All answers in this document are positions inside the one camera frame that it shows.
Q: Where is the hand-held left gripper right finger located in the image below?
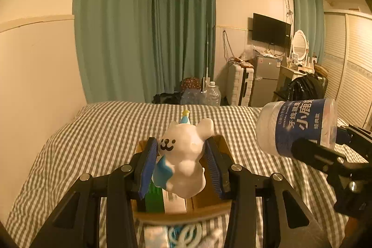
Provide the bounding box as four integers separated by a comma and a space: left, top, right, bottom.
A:
205, 136, 332, 248

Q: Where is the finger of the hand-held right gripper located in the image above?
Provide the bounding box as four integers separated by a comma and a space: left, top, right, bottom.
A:
291, 138, 351, 174
335, 125, 372, 150

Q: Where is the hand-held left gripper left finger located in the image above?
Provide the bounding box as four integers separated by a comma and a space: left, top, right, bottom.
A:
29, 137, 159, 248

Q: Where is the brown cardboard box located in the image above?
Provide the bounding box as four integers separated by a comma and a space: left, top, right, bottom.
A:
131, 135, 233, 223

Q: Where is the clear jar with blue label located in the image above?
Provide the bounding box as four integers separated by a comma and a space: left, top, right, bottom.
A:
256, 98, 339, 157

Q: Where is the white bear figurine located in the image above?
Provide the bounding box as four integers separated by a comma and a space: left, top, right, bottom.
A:
151, 110, 216, 199

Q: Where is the white box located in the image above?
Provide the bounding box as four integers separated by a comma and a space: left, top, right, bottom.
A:
162, 189, 188, 214

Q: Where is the grey checkered bed blanket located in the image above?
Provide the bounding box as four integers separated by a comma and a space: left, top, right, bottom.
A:
5, 101, 372, 248

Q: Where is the black garbage bag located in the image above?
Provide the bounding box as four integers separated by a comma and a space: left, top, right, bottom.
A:
287, 74, 326, 102

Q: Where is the white packet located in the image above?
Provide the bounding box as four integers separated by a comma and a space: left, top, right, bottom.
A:
143, 225, 169, 248

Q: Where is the white louvered wardrobe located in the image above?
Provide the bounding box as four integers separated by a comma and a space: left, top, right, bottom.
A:
323, 9, 372, 130

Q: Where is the dark floor bag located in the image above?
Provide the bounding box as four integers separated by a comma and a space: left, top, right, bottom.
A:
152, 92, 183, 105

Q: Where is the large clear water bottle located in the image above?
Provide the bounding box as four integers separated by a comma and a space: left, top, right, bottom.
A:
202, 81, 222, 106

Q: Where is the clear plastic bag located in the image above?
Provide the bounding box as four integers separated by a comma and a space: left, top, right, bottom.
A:
181, 88, 204, 106

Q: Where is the white vanity desk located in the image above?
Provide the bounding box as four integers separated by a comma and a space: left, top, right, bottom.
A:
272, 64, 315, 103

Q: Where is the silver mini fridge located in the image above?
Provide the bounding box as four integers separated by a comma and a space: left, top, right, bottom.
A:
251, 55, 281, 108

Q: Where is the white suitcase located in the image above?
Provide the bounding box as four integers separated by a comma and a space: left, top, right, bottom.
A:
227, 63, 255, 106

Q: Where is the red patterned bag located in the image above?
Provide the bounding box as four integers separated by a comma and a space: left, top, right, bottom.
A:
180, 77, 202, 92

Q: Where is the white oval vanity mirror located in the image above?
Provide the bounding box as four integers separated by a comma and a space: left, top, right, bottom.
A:
291, 30, 309, 61

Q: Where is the white pole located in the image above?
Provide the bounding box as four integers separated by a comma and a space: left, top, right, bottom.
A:
205, 23, 210, 86

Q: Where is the narrow green curtain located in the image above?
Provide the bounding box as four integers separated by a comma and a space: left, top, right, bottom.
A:
291, 0, 326, 66

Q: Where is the wide green curtain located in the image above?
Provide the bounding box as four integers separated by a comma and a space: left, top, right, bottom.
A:
72, 0, 153, 105

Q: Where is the green corner curtain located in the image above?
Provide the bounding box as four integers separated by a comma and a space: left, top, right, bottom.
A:
150, 0, 217, 105

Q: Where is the white and blue cable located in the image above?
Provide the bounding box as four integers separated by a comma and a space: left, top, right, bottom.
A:
168, 223, 204, 248

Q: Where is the black wall television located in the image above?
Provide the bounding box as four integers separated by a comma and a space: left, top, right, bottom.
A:
251, 13, 292, 47

